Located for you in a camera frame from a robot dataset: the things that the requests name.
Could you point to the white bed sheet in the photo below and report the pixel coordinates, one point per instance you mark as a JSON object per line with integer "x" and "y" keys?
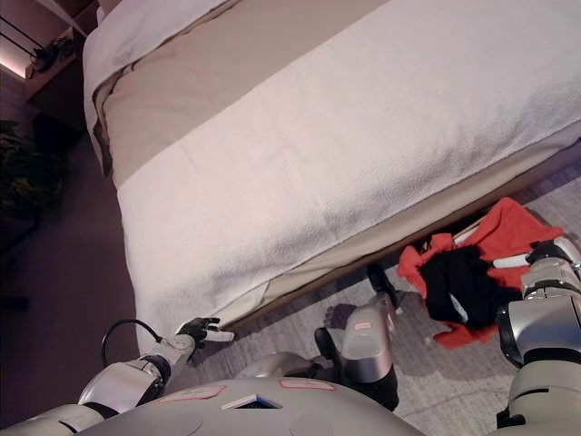
{"x": 131, "y": 32}

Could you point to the silver right robot leg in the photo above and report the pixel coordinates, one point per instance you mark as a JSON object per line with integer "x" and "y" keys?
{"x": 367, "y": 340}

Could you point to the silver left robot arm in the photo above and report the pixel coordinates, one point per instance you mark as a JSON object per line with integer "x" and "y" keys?
{"x": 122, "y": 386}

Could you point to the beige duvet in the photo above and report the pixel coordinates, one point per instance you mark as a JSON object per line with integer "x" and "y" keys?
{"x": 190, "y": 86}

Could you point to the black garment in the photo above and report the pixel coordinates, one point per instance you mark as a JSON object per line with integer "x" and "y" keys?
{"x": 463, "y": 286}

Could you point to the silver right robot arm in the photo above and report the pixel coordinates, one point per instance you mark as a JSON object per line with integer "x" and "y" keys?
{"x": 549, "y": 318}

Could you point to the wooden bed frame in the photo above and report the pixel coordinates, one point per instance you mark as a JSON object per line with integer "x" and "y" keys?
{"x": 318, "y": 288}

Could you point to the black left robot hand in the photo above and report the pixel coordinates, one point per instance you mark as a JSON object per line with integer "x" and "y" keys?
{"x": 197, "y": 328}

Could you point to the orange garment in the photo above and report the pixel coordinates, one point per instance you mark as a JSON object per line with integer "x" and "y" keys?
{"x": 504, "y": 227}

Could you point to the silver robot torso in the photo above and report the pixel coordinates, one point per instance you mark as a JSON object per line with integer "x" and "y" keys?
{"x": 254, "y": 411}

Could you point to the white textured bed blanket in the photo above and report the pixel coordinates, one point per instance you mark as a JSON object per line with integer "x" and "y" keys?
{"x": 340, "y": 150}

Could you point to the black tangled item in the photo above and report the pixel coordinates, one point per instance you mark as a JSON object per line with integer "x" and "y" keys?
{"x": 54, "y": 54}

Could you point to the green potted plant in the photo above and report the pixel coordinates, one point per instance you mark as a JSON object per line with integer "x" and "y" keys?
{"x": 27, "y": 172}

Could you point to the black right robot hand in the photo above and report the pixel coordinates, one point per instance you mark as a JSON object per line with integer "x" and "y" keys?
{"x": 547, "y": 252}

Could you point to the grey patterned rug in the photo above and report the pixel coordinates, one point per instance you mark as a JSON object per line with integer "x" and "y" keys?
{"x": 290, "y": 336}

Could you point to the dark wooden nightstand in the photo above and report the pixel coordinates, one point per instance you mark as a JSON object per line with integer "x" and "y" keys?
{"x": 54, "y": 104}

